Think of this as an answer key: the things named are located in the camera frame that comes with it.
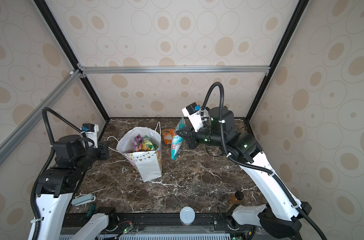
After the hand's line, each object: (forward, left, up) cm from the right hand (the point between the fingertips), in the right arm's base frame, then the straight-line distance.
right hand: (178, 132), depth 57 cm
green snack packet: (+9, +18, -21) cm, 29 cm away
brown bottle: (-11, -31, -42) cm, 53 cm away
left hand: (+2, +29, -7) cm, 30 cm away
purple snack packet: (+10, +23, -21) cm, 33 cm away
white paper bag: (0, +18, -25) cm, 31 cm away
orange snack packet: (+32, +10, -40) cm, 52 cm away
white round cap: (-21, -3, -37) cm, 43 cm away
